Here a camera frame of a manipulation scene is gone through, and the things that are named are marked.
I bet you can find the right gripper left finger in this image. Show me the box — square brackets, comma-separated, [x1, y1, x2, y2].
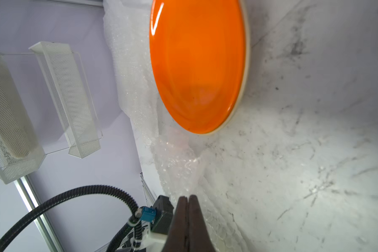
[162, 196, 189, 252]

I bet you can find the white mesh shelf bin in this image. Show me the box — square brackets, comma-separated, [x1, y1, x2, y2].
[0, 53, 46, 184]
[29, 42, 100, 159]

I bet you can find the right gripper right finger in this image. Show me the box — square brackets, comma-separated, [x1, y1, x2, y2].
[188, 195, 215, 252]

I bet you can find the lower white mesh shelf bin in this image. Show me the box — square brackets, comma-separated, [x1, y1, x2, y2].
[29, 42, 100, 159]

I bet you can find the black corrugated cable conduit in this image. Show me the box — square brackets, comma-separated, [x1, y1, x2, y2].
[0, 184, 144, 252]

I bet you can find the orange dinner plate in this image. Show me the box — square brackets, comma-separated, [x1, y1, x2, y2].
[149, 1, 250, 134]

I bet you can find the upper white mesh shelf bin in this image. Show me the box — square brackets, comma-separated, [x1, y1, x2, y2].
[0, 53, 46, 184]

